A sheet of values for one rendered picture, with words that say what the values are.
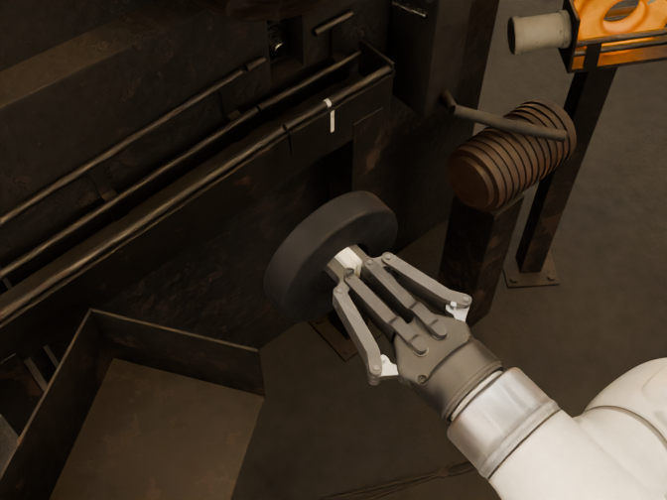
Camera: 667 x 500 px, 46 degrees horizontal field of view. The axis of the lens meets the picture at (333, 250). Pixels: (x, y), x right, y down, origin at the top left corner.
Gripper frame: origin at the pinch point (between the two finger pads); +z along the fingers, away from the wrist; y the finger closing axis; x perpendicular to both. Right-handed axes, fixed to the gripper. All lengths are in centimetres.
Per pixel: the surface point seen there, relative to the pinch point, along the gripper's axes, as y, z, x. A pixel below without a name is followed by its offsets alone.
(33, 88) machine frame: -13.0, 37.9, 0.6
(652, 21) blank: 75, 10, -16
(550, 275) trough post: 72, 5, -83
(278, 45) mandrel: 21.7, 37.9, -11.7
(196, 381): -14.8, 7.3, -23.9
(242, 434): -14.4, -1.8, -23.8
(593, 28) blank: 67, 15, -17
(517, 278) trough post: 66, 9, -84
